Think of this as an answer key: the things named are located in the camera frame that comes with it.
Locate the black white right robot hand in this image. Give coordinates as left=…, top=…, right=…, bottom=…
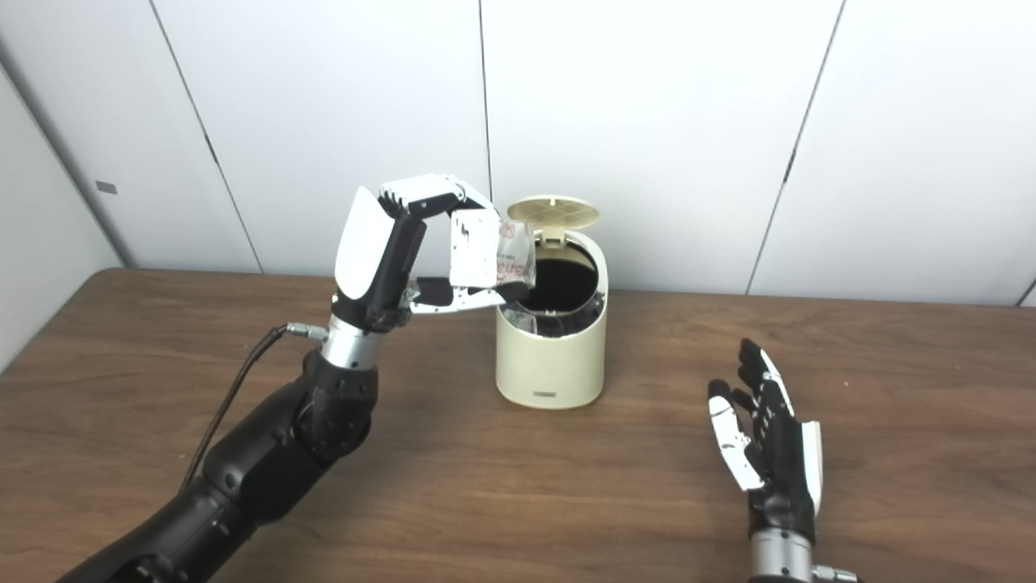
left=707, top=338, right=824, bottom=537

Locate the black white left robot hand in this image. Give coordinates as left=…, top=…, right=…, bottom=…
left=333, top=172, right=535, bottom=333

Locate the white green milk carton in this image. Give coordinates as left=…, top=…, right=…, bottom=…
left=449, top=209, right=537, bottom=291

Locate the cream round bin lid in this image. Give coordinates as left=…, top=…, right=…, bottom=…
left=507, top=195, right=601, bottom=244

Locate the cream-colored round bin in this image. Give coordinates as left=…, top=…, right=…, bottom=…
left=495, top=231, right=609, bottom=410

